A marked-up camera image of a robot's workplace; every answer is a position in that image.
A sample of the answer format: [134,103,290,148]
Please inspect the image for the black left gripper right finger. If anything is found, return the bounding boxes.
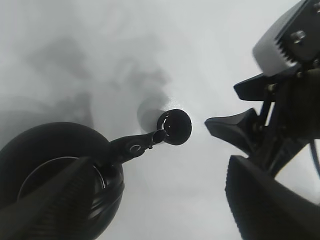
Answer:
[225,155,320,240]

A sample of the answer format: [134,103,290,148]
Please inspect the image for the small black teacup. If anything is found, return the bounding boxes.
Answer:
[156,108,192,146]

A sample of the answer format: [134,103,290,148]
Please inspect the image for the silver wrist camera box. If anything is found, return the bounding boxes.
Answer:
[252,0,320,77]

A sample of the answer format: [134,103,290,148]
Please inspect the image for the black round teapot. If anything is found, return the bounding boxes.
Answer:
[0,122,167,240]

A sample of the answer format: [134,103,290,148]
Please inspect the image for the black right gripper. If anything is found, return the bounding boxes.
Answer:
[204,67,320,178]

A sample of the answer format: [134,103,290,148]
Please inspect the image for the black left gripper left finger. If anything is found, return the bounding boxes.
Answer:
[0,157,92,240]

